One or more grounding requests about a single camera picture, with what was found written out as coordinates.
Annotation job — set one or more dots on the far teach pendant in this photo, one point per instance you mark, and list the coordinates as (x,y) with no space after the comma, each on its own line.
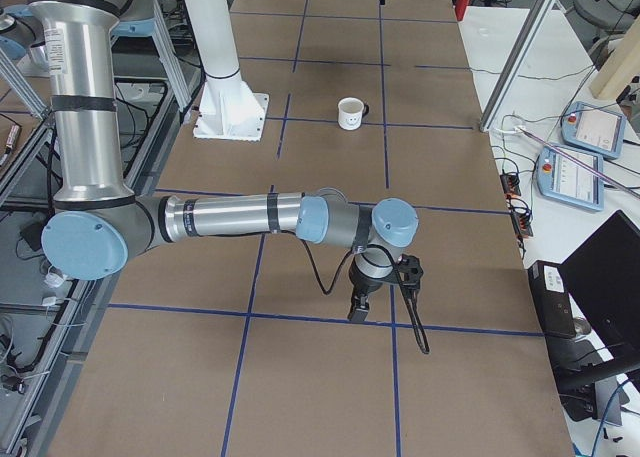
(592,128)

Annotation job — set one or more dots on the near teach pendant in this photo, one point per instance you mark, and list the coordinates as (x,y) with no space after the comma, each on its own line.
(560,179)

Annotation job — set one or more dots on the black monitor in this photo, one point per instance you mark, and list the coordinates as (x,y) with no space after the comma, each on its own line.
(602,277)

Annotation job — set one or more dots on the white smiley mug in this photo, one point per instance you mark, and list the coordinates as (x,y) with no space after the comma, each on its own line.
(351,112)

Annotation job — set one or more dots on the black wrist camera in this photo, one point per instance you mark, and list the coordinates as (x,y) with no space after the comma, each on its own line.
(411,272)

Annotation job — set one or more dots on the silver reacher stick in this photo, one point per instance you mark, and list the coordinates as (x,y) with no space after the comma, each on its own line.
(598,174)

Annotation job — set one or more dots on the wooden beam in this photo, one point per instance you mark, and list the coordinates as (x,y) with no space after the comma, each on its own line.
(620,68)

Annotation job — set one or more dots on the teach pendant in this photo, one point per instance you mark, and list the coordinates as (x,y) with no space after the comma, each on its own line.
(592,128)
(560,179)

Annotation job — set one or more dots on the orange connector block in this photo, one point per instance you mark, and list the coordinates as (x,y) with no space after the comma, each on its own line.
(511,184)
(522,224)

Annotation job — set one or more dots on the white pedestal column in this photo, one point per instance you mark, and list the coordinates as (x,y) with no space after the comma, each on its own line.
(228,108)

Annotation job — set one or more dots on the black computer box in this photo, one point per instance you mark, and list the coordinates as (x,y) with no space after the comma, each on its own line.
(551,300)

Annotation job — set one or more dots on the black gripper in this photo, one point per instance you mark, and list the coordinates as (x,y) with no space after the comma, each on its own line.
(363,285)

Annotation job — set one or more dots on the aluminium frame post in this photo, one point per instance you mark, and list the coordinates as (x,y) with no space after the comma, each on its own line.
(529,30)

